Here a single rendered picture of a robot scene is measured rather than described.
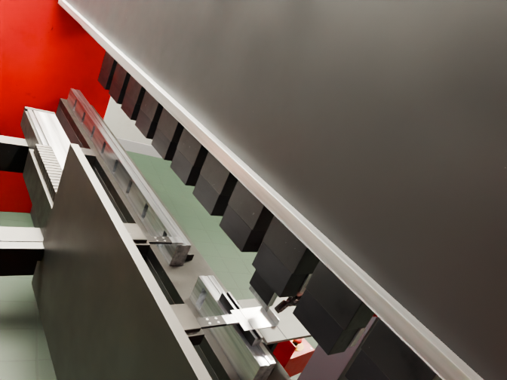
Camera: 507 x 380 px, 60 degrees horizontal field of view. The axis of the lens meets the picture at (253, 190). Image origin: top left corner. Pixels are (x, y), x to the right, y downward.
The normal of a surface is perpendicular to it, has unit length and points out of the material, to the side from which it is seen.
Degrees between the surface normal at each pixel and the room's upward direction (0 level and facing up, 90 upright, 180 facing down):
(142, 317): 90
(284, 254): 90
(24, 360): 0
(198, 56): 90
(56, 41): 90
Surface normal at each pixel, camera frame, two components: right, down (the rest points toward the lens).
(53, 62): 0.52, 0.51
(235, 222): -0.76, -0.10
